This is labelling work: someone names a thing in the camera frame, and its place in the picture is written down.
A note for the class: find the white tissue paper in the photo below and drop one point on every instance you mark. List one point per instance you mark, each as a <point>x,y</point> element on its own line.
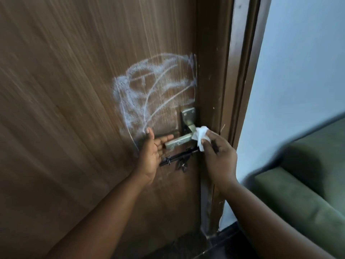
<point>200,138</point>

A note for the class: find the person's left thumb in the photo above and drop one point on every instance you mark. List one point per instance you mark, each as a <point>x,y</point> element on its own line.
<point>164,139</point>

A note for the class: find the person's left hand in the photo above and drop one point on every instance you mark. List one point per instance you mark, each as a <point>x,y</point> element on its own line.
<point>149,159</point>

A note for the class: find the person's right forearm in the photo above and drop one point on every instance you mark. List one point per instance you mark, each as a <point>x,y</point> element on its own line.
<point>265,221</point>

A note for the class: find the green sofa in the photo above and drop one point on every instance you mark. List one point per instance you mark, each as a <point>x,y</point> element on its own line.
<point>304,191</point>

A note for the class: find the person's right thumb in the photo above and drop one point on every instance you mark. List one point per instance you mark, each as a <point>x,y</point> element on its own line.
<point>206,145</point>

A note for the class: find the black sliding door bolt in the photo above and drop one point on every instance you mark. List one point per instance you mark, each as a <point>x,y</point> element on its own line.
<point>178,159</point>

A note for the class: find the brown wooden door frame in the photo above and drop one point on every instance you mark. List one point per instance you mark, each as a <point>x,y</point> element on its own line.
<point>229,105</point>

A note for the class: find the person's left forearm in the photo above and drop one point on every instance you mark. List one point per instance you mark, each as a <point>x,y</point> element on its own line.
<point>99,215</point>

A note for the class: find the person's right hand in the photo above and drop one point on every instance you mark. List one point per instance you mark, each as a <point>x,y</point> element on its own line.
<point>221,159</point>

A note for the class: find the brown wooden door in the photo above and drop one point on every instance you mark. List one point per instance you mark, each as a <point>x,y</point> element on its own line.
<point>89,110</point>

